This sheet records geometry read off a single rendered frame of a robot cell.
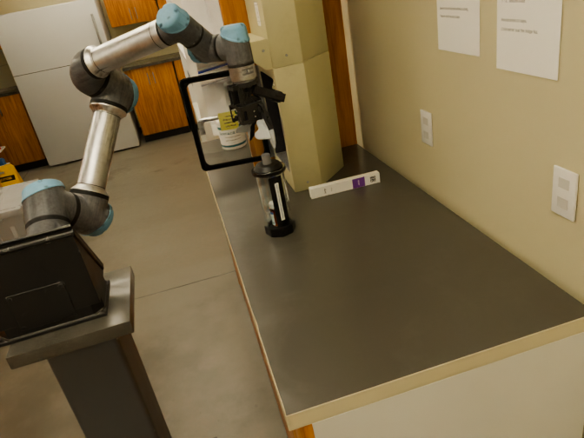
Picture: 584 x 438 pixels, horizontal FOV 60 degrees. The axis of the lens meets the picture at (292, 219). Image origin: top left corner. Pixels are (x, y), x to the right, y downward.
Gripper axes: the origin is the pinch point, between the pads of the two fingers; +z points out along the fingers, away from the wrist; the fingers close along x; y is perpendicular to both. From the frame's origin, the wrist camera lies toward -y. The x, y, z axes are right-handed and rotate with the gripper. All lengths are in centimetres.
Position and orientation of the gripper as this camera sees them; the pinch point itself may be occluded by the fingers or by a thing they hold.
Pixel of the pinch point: (264, 143)
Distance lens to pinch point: 156.6
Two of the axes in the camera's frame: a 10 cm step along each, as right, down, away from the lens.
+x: 5.4, 2.9, -7.9
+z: 1.7, 8.8, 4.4
